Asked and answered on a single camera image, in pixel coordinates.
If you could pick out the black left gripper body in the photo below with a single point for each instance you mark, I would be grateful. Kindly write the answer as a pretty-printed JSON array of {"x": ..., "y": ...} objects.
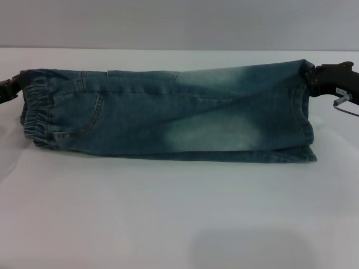
[{"x": 9, "y": 91}]

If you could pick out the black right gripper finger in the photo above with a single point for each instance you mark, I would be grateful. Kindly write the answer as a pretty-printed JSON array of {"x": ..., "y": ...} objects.
[{"x": 313, "y": 75}]

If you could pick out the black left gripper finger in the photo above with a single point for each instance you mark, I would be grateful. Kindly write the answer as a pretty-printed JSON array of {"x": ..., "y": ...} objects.
[{"x": 23, "y": 79}]

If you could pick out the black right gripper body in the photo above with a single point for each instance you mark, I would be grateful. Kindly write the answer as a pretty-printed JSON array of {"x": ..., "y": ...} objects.
[{"x": 333, "y": 79}]

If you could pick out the blue denim shorts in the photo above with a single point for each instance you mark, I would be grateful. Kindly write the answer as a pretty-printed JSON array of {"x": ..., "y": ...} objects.
[{"x": 168, "y": 117}]

